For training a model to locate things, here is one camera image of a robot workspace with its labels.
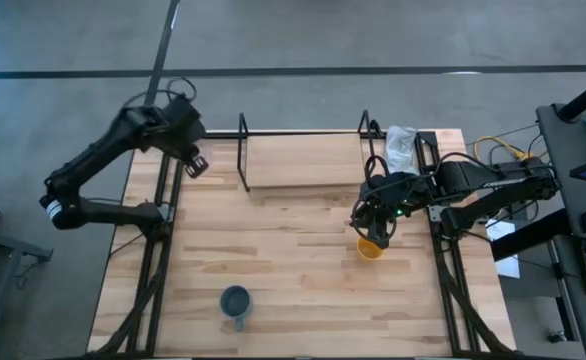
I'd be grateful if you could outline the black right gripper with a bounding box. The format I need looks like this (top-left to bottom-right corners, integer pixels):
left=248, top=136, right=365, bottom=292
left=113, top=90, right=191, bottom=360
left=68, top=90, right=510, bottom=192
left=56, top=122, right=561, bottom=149
left=356, top=174, right=424, bottom=250

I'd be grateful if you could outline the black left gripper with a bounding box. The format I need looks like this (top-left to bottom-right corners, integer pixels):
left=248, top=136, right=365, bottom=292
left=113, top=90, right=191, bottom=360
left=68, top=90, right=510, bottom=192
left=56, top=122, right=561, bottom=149
left=160, top=95, right=210, bottom=179

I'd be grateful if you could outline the small yellow cup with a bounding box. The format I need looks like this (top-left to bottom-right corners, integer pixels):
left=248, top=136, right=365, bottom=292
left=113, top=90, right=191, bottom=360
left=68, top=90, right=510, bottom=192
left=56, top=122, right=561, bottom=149
left=356, top=236, right=385, bottom=262

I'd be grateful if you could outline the grey-blue mug with handle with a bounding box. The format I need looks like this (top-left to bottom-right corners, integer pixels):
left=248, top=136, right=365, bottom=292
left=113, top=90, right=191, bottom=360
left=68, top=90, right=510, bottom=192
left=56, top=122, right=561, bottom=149
left=219, top=285, right=253, bottom=332

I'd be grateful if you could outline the grey-white cloth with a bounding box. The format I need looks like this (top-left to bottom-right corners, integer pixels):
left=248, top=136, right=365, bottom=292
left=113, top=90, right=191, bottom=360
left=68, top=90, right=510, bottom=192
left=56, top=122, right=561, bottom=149
left=383, top=124, right=420, bottom=176

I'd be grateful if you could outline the white paper sheet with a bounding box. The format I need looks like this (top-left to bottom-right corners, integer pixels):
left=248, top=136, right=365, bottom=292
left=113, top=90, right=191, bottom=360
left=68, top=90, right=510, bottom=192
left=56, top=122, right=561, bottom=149
left=485, top=218, right=522, bottom=280

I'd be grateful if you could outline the black square beam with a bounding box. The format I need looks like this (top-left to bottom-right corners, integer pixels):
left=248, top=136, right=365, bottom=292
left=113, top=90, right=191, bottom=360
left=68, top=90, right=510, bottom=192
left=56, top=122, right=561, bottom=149
left=490, top=208, right=572, bottom=262

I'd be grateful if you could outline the grey side desk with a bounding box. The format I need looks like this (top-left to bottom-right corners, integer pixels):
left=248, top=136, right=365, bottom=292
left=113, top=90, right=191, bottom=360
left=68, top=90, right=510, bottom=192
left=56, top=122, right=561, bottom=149
left=536, top=102, right=586, bottom=360

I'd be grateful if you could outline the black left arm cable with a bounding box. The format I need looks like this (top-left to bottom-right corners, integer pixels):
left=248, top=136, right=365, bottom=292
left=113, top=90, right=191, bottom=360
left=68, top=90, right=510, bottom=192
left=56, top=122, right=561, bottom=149
left=122, top=76, right=198, bottom=109

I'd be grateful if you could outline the yellow cable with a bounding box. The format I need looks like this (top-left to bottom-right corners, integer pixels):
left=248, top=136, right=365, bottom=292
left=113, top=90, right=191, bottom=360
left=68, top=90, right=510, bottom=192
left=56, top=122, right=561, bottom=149
left=472, top=134, right=549, bottom=162

